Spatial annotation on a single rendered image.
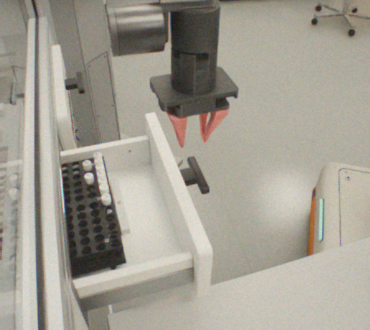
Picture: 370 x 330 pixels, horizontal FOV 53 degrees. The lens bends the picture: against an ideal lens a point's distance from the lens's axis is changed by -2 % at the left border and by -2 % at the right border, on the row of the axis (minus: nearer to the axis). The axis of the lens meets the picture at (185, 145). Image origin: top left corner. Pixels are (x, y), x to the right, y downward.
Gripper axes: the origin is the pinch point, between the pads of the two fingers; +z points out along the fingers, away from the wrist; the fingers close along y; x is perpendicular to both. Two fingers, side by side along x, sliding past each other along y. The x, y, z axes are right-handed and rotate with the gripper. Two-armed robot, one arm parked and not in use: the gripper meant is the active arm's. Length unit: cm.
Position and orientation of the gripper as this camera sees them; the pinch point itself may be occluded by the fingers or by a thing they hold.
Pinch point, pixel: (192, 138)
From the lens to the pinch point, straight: 54.4
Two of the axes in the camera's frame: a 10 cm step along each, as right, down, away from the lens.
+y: -9.5, 2.0, -2.4
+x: 3.1, 6.2, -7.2
